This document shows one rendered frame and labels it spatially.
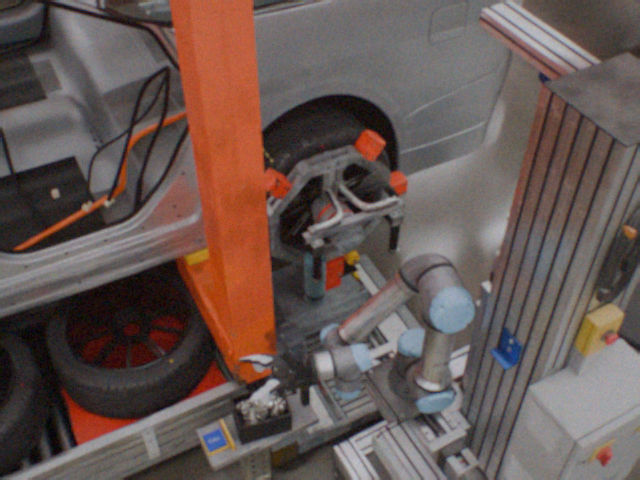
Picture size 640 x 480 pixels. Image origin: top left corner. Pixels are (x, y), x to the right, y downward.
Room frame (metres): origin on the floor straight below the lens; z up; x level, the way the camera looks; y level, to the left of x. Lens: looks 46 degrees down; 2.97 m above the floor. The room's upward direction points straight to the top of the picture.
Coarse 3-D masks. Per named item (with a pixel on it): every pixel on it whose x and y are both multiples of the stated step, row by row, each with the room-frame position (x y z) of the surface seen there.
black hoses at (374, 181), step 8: (368, 176) 2.22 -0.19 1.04; (376, 176) 2.21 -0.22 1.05; (360, 184) 2.20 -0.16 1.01; (368, 184) 2.18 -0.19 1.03; (376, 184) 2.17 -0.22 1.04; (384, 184) 2.18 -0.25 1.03; (352, 192) 2.19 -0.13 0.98; (360, 192) 2.18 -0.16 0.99; (368, 192) 2.16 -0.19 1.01; (392, 192) 2.17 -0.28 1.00; (360, 200) 2.17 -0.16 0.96
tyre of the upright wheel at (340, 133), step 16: (288, 112) 2.44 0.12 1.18; (304, 112) 2.44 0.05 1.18; (320, 112) 2.45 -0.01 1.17; (336, 112) 2.48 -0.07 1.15; (272, 128) 2.37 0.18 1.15; (288, 128) 2.35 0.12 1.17; (304, 128) 2.34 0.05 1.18; (320, 128) 2.34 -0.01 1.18; (336, 128) 2.35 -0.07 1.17; (352, 128) 2.38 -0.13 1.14; (272, 144) 2.29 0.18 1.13; (288, 144) 2.27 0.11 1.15; (304, 144) 2.25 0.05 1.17; (320, 144) 2.28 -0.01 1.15; (336, 144) 2.31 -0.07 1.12; (352, 144) 2.34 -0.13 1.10; (272, 160) 2.22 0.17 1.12; (288, 160) 2.21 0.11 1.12; (384, 160) 2.41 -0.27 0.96; (272, 256) 2.17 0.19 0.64
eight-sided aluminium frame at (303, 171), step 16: (304, 160) 2.22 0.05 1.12; (320, 160) 2.23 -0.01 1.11; (336, 160) 2.22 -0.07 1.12; (352, 160) 2.24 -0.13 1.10; (368, 160) 2.28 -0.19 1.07; (288, 176) 2.18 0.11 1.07; (304, 176) 2.15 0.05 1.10; (384, 176) 2.31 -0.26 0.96; (288, 192) 2.12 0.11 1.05; (384, 192) 2.32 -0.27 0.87; (272, 208) 2.10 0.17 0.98; (272, 224) 2.09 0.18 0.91; (368, 224) 2.29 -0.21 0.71; (272, 240) 2.09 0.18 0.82; (288, 256) 2.12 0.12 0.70; (336, 256) 2.22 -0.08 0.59
